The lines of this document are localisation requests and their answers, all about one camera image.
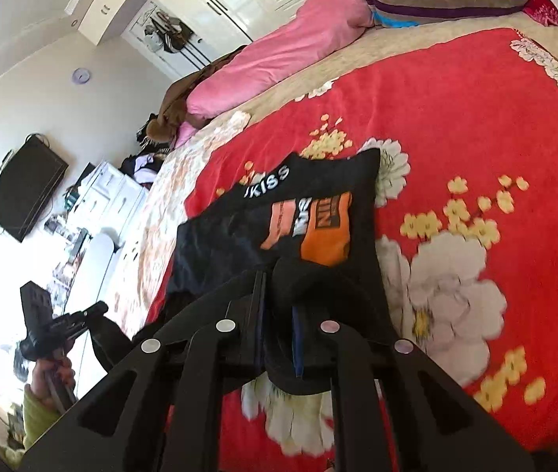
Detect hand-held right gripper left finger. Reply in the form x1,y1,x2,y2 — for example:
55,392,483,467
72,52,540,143
18,270,267,472

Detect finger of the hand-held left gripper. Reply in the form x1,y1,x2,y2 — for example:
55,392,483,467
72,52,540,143
52,301,110,339

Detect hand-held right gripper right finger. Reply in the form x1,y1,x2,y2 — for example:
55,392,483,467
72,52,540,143
291,305,538,472

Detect black printed t-shirt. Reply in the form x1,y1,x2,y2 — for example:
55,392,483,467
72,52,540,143
134,147,398,396

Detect person's left forearm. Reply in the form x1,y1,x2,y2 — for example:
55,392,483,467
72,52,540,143
22,386,63,453

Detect pile of clothes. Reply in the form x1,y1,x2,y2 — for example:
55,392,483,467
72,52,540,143
120,113,174,190

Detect person's left hand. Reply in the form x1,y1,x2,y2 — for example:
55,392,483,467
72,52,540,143
28,353,77,410

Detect white round-backed chair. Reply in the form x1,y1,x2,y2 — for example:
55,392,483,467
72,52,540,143
70,233,120,379

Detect clutter of desk items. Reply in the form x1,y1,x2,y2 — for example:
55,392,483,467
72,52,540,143
43,197,93,296

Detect white dresser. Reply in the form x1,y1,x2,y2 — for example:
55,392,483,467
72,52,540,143
65,160,148,256

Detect pale floral bedsheet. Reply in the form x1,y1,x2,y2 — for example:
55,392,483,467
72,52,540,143
109,108,253,315

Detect brown fur-trimmed coat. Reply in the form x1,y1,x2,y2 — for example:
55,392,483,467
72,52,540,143
144,46,248,146

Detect red floral blanket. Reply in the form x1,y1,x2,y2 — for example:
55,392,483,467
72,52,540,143
146,12,558,458

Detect pink quilt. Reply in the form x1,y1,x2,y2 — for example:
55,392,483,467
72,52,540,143
173,0,375,151

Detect hanging black bag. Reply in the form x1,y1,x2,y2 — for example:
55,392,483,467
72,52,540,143
153,12,194,53

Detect dark red patterned cloth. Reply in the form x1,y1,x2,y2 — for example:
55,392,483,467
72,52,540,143
522,0,558,28

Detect black wall television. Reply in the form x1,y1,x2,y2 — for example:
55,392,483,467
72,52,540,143
0,138,70,243

